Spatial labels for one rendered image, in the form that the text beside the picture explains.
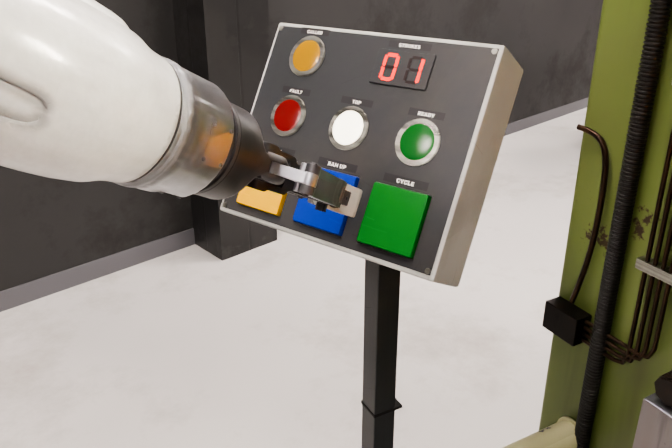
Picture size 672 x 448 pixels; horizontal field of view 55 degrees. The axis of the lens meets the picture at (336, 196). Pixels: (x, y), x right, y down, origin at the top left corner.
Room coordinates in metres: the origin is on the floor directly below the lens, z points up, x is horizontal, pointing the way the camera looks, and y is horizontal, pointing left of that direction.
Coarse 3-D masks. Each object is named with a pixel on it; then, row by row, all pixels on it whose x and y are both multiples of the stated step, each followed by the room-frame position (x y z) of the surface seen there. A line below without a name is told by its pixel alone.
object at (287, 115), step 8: (280, 104) 0.86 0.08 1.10; (288, 104) 0.85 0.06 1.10; (296, 104) 0.85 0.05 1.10; (280, 112) 0.85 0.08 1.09; (288, 112) 0.85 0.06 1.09; (296, 112) 0.84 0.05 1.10; (280, 120) 0.85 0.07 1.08; (288, 120) 0.84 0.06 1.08; (296, 120) 0.83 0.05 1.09; (280, 128) 0.84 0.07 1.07; (288, 128) 0.83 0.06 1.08
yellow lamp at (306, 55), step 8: (312, 40) 0.89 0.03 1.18; (296, 48) 0.90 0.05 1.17; (304, 48) 0.89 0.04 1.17; (312, 48) 0.88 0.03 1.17; (296, 56) 0.89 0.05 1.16; (304, 56) 0.88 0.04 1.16; (312, 56) 0.87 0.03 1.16; (296, 64) 0.88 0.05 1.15; (304, 64) 0.87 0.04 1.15; (312, 64) 0.87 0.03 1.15
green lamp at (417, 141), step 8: (408, 128) 0.74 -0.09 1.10; (416, 128) 0.74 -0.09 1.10; (424, 128) 0.73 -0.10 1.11; (408, 136) 0.74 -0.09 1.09; (416, 136) 0.73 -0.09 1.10; (424, 136) 0.72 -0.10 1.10; (432, 136) 0.72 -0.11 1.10; (400, 144) 0.74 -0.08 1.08; (408, 144) 0.73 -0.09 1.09; (416, 144) 0.72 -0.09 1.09; (424, 144) 0.72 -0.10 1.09; (432, 144) 0.71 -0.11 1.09; (408, 152) 0.72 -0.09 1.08; (416, 152) 0.72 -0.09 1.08; (424, 152) 0.71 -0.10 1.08
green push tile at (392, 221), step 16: (384, 192) 0.71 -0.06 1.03; (400, 192) 0.70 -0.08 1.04; (416, 192) 0.69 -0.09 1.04; (368, 208) 0.71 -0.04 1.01; (384, 208) 0.70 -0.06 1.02; (400, 208) 0.69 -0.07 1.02; (416, 208) 0.68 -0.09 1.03; (368, 224) 0.70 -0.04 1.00; (384, 224) 0.69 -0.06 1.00; (400, 224) 0.68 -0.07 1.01; (416, 224) 0.67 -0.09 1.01; (368, 240) 0.68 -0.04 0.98; (384, 240) 0.67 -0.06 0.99; (400, 240) 0.67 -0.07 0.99; (416, 240) 0.66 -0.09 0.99
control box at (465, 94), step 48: (288, 48) 0.91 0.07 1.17; (336, 48) 0.86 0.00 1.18; (384, 48) 0.82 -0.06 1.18; (432, 48) 0.79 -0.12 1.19; (480, 48) 0.75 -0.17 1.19; (288, 96) 0.86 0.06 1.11; (336, 96) 0.82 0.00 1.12; (384, 96) 0.79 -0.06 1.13; (432, 96) 0.75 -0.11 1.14; (480, 96) 0.72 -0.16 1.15; (288, 144) 0.82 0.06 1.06; (336, 144) 0.78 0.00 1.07; (384, 144) 0.75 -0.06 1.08; (480, 144) 0.70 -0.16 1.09; (432, 192) 0.69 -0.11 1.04; (480, 192) 0.71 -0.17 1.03; (336, 240) 0.71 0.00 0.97; (432, 240) 0.65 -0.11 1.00
